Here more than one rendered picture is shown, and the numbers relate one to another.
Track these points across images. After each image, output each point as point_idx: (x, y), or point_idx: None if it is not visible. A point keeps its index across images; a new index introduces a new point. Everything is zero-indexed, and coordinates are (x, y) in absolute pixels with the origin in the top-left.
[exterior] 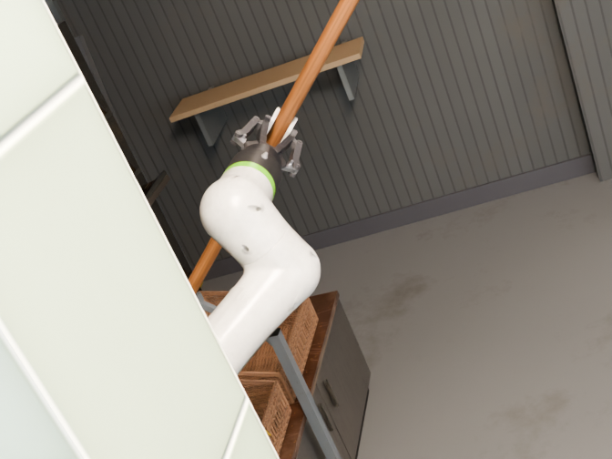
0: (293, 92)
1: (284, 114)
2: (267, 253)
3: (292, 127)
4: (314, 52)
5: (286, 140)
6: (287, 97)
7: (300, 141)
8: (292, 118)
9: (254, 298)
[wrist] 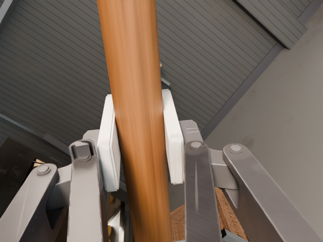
0: (108, 7)
1: (129, 98)
2: None
3: (175, 117)
4: None
5: (196, 187)
6: (104, 45)
7: (237, 150)
8: (160, 95)
9: None
